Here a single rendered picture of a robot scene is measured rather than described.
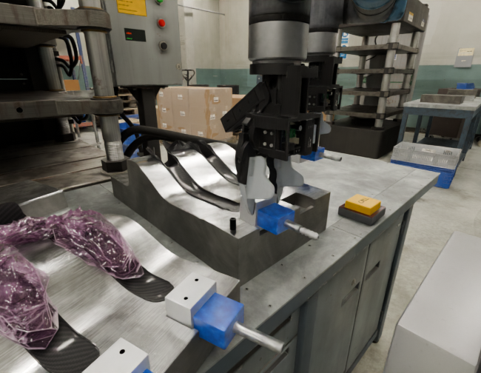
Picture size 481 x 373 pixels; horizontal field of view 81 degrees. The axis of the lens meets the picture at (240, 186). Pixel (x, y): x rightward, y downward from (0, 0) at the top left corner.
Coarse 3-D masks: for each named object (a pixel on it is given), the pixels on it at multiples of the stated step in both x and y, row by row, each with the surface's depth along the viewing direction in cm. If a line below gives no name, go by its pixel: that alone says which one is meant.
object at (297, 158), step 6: (318, 150) 68; (324, 150) 70; (294, 156) 71; (300, 156) 70; (306, 156) 69; (312, 156) 68; (318, 156) 69; (324, 156) 67; (330, 156) 66; (336, 156) 65; (300, 162) 71
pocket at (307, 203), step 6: (288, 198) 56; (294, 198) 57; (300, 198) 57; (306, 198) 56; (294, 204) 58; (300, 204) 57; (306, 204) 56; (312, 204) 54; (300, 210) 55; (306, 210) 53
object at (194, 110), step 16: (160, 96) 474; (176, 96) 449; (192, 96) 427; (208, 96) 413; (224, 96) 439; (160, 112) 487; (176, 112) 460; (192, 112) 437; (208, 112) 421; (224, 112) 448; (160, 128) 500; (176, 128) 472; (192, 128) 447; (208, 128) 428
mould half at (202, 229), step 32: (128, 160) 64; (192, 160) 67; (224, 160) 71; (128, 192) 69; (160, 192) 56; (224, 192) 58; (288, 192) 57; (320, 192) 57; (160, 224) 60; (192, 224) 50; (224, 224) 45; (320, 224) 58; (224, 256) 45; (256, 256) 45
